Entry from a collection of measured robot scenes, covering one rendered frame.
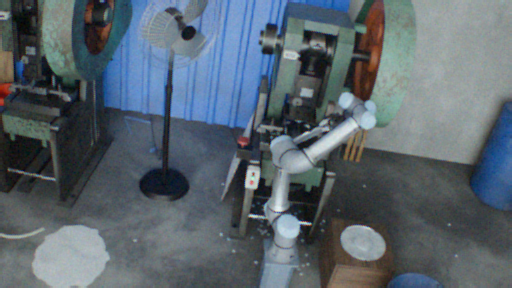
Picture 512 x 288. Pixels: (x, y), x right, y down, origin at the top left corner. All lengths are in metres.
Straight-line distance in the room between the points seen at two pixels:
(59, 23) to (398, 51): 1.78
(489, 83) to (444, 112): 0.53
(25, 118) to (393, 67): 2.30
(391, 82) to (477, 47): 2.00
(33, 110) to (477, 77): 3.74
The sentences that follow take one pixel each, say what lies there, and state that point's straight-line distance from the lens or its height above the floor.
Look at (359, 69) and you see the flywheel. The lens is 3.02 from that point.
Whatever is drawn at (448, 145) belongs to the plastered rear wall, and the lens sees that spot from 4.68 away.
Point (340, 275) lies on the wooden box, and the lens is 2.72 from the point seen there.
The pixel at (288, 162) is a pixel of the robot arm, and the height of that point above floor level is 1.06.
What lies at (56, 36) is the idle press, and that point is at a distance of 2.52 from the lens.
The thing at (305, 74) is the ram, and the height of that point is 1.17.
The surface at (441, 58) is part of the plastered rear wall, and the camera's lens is 4.19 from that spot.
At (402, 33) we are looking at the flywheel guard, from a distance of 2.41.
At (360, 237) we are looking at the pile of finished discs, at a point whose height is 0.37.
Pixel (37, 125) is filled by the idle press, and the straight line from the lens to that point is 3.10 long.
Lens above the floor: 2.22
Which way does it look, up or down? 33 degrees down
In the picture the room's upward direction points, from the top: 12 degrees clockwise
